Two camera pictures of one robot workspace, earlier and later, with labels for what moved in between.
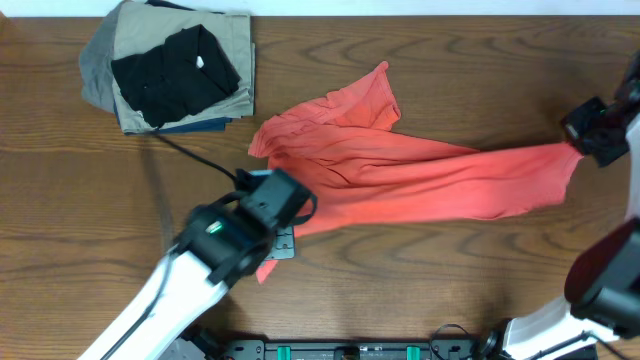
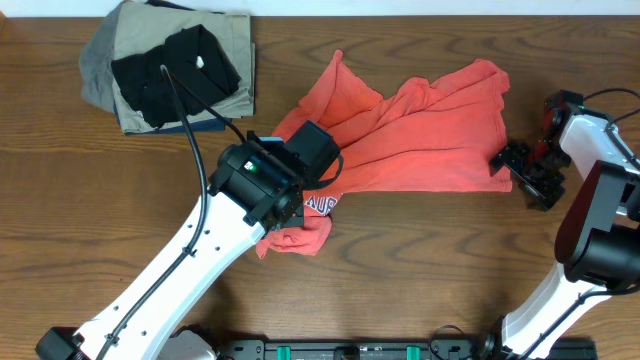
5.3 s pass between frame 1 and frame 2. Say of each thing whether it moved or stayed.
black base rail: stayed
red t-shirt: moved
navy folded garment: stayed
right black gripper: moved
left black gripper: moved
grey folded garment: stayed
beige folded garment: stayed
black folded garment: stayed
